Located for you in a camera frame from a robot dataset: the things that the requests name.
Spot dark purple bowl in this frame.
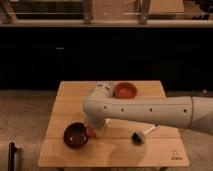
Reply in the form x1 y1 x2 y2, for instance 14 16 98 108
63 122 89 149

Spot orange apple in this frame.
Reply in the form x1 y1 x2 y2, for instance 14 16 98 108
86 127 96 138

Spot orange bowl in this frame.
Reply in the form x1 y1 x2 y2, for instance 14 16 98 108
114 82 137 99

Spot black post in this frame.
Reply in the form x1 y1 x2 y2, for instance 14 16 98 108
8 142 17 171

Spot dark long cabinet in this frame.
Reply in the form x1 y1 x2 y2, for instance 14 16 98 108
0 27 213 91

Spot wooden folding table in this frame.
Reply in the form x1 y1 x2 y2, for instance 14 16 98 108
38 81 189 169

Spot black white dish brush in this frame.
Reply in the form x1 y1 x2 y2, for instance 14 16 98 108
131 125 159 145

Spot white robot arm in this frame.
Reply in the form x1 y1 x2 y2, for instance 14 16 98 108
83 82 213 135

